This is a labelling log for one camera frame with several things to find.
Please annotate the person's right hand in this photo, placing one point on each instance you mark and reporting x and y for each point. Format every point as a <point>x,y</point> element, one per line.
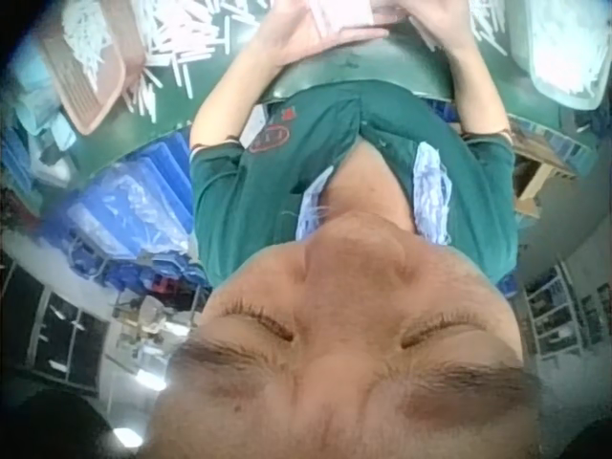
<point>437,21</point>

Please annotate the person's left hand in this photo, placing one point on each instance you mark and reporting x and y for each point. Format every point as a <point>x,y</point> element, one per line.
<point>299,31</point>

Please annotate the pink packet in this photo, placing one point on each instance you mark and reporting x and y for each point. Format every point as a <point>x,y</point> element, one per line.
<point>342,14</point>

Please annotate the small heap of white sticks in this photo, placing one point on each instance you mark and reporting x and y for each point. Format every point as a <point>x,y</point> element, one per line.
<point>487,21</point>

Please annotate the pale grey plastic tray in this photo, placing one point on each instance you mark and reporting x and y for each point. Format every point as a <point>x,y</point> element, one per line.
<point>564,52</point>

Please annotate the white sticks in grey tray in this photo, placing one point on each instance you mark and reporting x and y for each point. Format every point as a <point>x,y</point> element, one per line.
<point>571,52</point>

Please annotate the heap of loose white sticks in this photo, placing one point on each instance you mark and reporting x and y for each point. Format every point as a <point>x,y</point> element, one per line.
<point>186,36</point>

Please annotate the white sticks in pink tray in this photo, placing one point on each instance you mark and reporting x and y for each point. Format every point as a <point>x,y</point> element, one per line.
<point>88,33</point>

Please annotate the pink plastic tray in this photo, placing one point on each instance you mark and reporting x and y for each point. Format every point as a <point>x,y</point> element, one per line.
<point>83,81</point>

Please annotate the stack of blue plastic crates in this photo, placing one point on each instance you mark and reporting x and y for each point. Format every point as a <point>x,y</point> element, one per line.
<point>129,210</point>

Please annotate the clear plastic bag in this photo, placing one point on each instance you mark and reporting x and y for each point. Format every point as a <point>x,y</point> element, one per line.
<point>126,210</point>

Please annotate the metal storage shelf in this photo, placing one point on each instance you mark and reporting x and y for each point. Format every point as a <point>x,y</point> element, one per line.
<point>557,306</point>

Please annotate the light blue plastic bag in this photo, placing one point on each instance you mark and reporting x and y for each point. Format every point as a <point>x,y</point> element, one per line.
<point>40,95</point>

